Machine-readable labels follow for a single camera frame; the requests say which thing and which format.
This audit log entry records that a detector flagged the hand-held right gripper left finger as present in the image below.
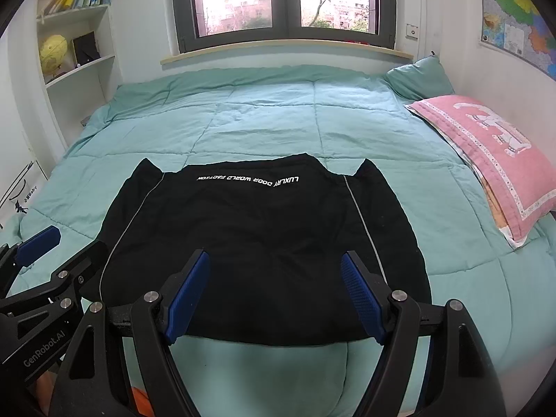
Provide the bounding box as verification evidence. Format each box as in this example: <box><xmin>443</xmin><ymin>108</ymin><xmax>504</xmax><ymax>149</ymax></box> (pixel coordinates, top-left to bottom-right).
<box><xmin>54</xmin><ymin>249</ymin><xmax>212</xmax><ymax>417</ymax></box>

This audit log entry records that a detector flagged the pink printed pillow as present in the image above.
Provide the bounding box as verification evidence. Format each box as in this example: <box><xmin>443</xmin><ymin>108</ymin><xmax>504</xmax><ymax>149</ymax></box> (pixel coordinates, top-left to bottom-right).
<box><xmin>404</xmin><ymin>95</ymin><xmax>556</xmax><ymax>251</ymax></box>

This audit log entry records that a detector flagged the person's left hand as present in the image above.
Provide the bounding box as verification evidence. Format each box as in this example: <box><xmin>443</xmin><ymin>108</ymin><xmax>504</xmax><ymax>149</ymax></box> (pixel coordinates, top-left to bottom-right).
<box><xmin>35</xmin><ymin>374</ymin><xmax>56</xmax><ymax>417</ymax></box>

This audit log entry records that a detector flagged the wooden windowsill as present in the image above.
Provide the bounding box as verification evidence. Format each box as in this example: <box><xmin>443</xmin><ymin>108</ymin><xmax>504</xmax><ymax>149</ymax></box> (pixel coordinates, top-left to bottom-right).
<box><xmin>160</xmin><ymin>38</ymin><xmax>414</xmax><ymax>67</ymax></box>

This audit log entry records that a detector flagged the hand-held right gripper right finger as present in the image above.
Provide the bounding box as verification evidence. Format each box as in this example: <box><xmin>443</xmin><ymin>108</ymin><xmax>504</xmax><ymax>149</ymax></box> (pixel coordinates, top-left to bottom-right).
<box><xmin>340</xmin><ymin>250</ymin><xmax>508</xmax><ymax>417</ymax></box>

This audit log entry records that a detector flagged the black jacket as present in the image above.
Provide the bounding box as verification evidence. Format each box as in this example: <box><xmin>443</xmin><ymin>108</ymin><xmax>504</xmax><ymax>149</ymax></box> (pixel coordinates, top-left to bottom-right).
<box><xmin>98</xmin><ymin>153</ymin><xmax>432</xmax><ymax>345</ymax></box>

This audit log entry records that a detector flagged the green pillow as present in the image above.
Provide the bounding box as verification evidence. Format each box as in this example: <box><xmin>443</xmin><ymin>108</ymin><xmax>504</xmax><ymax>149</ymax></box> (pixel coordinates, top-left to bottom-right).
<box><xmin>386</xmin><ymin>56</ymin><xmax>457</xmax><ymax>105</ymax></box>

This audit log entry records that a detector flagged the white printed carton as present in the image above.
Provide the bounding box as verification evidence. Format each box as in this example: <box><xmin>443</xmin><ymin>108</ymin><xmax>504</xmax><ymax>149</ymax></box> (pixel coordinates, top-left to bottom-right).
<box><xmin>0</xmin><ymin>156</ymin><xmax>49</xmax><ymax>229</ymax></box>

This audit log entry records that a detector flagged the white bookshelf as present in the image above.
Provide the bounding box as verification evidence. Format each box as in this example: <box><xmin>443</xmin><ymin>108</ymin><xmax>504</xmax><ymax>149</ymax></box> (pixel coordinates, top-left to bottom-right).
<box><xmin>35</xmin><ymin>0</ymin><xmax>119</xmax><ymax>150</ymax></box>

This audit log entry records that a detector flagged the dark framed window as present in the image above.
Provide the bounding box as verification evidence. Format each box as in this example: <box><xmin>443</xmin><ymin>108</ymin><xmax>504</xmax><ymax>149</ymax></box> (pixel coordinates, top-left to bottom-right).
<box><xmin>171</xmin><ymin>0</ymin><xmax>398</xmax><ymax>54</ymax></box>

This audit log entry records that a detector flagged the yellow globe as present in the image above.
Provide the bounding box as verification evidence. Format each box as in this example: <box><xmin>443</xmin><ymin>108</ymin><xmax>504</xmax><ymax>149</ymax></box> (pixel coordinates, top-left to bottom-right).
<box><xmin>39</xmin><ymin>35</ymin><xmax>68</xmax><ymax>75</ymax></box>

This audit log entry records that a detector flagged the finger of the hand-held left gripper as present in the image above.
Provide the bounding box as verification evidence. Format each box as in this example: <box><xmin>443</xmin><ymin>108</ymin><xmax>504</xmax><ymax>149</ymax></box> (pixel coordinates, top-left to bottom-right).
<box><xmin>49</xmin><ymin>240</ymin><xmax>110</xmax><ymax>301</ymax></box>
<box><xmin>0</xmin><ymin>226</ymin><xmax>62</xmax><ymax>302</ymax></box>

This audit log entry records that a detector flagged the green quilt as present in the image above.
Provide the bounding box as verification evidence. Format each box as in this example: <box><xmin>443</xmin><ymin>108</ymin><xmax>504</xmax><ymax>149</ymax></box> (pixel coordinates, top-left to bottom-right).
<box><xmin>0</xmin><ymin>64</ymin><xmax>556</xmax><ymax>417</ymax></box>

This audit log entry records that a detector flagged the wall map poster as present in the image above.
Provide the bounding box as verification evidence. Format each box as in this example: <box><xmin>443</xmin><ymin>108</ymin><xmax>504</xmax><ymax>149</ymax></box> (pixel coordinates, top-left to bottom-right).
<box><xmin>480</xmin><ymin>0</ymin><xmax>556</xmax><ymax>81</ymax></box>

